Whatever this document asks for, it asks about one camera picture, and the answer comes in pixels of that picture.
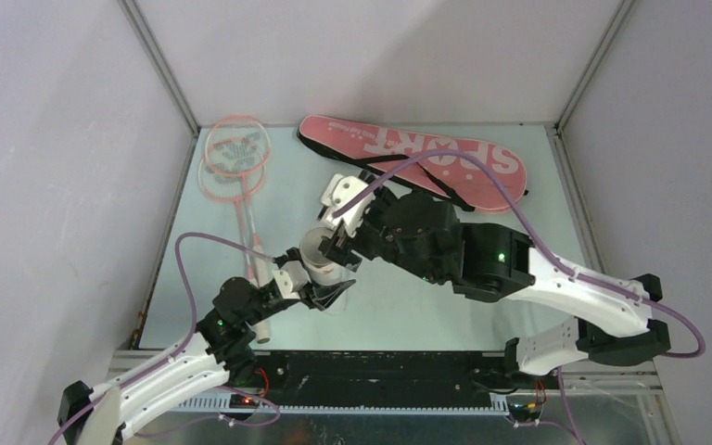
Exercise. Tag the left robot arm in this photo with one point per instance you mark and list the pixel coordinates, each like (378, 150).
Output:
(215, 353)

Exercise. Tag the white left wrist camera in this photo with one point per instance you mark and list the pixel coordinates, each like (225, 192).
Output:
(291, 279)

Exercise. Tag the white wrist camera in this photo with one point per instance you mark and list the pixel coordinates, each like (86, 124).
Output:
(291, 279)
(341, 207)

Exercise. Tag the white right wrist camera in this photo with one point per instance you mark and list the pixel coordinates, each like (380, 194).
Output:
(341, 207)

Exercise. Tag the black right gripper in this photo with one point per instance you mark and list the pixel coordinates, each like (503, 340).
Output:
(380, 204)

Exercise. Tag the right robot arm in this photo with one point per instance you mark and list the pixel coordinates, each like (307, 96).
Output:
(606, 321)

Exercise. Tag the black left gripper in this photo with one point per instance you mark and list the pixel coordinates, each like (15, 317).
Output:
(323, 297)

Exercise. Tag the white shuttlecock tube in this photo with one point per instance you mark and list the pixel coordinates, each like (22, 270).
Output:
(321, 270)

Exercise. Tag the aluminium front frame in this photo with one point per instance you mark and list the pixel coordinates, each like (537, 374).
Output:
(592, 404)

